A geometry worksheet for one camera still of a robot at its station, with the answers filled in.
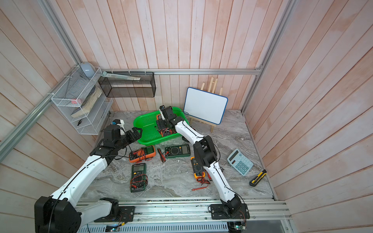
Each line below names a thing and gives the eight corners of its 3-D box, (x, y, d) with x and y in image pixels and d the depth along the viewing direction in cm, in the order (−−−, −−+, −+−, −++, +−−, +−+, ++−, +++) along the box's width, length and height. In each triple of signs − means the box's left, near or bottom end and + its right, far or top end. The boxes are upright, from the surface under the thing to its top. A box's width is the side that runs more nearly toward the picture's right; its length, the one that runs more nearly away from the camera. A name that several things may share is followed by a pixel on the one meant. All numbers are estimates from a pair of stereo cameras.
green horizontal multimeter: (165, 158, 95) (165, 157, 93) (165, 148, 100) (164, 147, 98) (191, 155, 96) (191, 154, 95) (189, 145, 101) (189, 144, 100)
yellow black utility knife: (253, 187, 84) (254, 186, 82) (248, 183, 86) (250, 182, 84) (266, 174, 89) (268, 172, 87) (262, 170, 91) (263, 168, 89)
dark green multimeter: (131, 193, 82) (129, 191, 79) (133, 167, 92) (131, 164, 89) (147, 190, 83) (146, 188, 80) (147, 164, 93) (145, 161, 90)
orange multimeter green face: (131, 163, 92) (129, 160, 89) (130, 153, 97) (128, 150, 93) (156, 157, 95) (155, 153, 92) (155, 147, 100) (154, 144, 96)
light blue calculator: (243, 176, 88) (245, 174, 85) (225, 160, 95) (226, 158, 92) (253, 165, 93) (255, 163, 90) (235, 150, 100) (236, 148, 97)
